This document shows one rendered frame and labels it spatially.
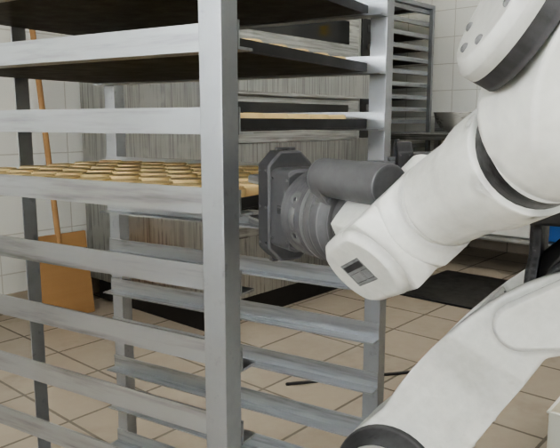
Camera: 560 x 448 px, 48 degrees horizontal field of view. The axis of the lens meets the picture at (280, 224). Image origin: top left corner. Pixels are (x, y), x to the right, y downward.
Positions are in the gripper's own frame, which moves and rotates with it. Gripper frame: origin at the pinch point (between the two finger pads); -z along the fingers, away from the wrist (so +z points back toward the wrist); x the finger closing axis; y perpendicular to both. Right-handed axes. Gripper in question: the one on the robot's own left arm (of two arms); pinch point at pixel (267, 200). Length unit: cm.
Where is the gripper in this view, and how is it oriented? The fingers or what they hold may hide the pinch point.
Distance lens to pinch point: 73.4
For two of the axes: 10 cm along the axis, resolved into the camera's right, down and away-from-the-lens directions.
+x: 0.0, -9.9, -1.6
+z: 4.9, 1.4, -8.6
